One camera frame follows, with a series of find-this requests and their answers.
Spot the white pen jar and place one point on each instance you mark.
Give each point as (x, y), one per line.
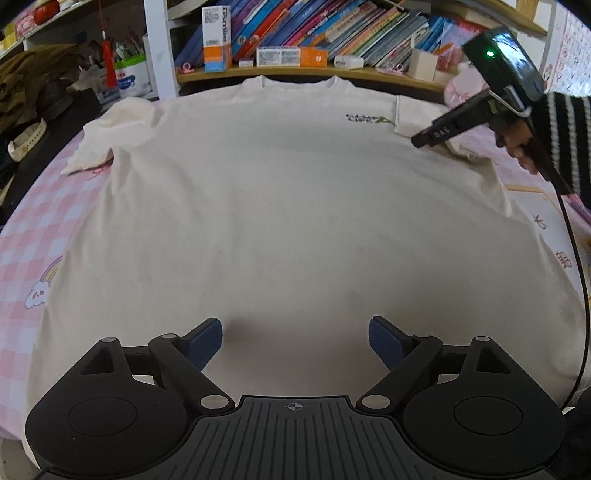
(134, 78)

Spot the person's right forearm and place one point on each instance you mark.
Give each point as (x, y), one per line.
(565, 138)

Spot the black side table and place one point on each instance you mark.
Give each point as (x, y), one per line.
(27, 184)

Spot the beige cardboard box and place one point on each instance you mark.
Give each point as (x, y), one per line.
(422, 64)

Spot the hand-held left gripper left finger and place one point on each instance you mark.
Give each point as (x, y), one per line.
(205, 340)

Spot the tall white orange box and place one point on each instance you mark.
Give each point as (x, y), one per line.
(217, 41)

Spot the white shelf post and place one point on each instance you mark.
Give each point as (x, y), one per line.
(159, 46)

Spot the flat white orange box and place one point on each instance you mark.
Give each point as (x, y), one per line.
(291, 56)

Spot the small white box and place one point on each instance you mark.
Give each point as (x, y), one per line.
(349, 62)

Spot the row of colourful books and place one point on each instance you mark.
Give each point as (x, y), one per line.
(351, 32)

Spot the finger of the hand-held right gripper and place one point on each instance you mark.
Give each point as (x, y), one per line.
(450, 127)

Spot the wall letter chart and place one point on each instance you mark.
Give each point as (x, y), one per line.
(575, 50)

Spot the person's right hand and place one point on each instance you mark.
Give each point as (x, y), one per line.
(517, 141)

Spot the pink clip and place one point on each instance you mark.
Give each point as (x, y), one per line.
(399, 69)
(187, 68)

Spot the red tassel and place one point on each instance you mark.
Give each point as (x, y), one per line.
(110, 64)

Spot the cream t-shirt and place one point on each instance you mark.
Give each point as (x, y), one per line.
(286, 221)

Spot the red round box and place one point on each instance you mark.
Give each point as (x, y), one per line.
(46, 9)

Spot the pink checked cartoon blanket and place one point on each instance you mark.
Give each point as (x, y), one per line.
(32, 240)

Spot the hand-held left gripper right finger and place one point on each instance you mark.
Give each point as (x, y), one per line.
(385, 342)

